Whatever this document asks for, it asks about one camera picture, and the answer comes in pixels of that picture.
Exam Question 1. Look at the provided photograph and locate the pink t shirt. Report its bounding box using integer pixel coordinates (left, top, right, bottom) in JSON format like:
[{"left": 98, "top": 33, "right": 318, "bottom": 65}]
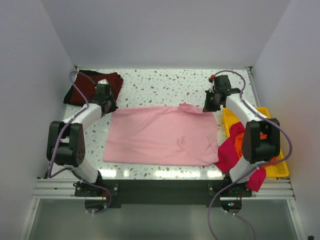
[{"left": 103, "top": 104, "right": 219, "bottom": 167}]

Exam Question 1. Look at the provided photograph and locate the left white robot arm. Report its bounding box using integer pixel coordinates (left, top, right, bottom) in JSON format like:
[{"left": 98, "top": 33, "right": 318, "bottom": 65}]
[{"left": 46, "top": 83, "right": 118, "bottom": 196}]

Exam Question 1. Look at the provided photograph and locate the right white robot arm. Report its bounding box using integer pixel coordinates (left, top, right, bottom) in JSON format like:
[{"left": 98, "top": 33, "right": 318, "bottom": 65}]
[{"left": 202, "top": 75, "right": 281, "bottom": 197}]

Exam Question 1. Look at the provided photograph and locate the folded dark red t shirt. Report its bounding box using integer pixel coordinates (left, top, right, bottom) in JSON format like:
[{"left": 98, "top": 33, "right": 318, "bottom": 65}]
[{"left": 72, "top": 72, "right": 124, "bottom": 104}]

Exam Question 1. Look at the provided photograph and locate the folded black t shirt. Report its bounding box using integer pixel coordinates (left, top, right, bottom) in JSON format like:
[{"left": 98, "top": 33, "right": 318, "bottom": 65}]
[{"left": 62, "top": 69, "right": 124, "bottom": 105}]

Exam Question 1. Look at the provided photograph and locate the orange t shirt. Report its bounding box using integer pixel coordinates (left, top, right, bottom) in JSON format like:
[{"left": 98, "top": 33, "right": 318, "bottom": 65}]
[{"left": 234, "top": 132, "right": 277, "bottom": 162}]

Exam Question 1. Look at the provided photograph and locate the magenta t shirt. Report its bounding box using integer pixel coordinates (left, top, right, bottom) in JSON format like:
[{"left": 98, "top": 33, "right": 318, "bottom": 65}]
[{"left": 215, "top": 122, "right": 267, "bottom": 192}]

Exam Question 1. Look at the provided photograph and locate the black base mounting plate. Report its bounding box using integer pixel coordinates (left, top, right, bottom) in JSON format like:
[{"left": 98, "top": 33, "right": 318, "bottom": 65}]
[{"left": 73, "top": 179, "right": 252, "bottom": 210}]

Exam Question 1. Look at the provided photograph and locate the yellow plastic bin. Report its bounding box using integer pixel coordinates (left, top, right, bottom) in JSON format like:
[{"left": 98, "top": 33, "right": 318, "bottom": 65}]
[{"left": 222, "top": 107, "right": 290, "bottom": 178}]

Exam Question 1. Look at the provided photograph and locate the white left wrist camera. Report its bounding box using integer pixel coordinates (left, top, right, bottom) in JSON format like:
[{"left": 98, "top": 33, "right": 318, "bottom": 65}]
[{"left": 98, "top": 79, "right": 109, "bottom": 85}]

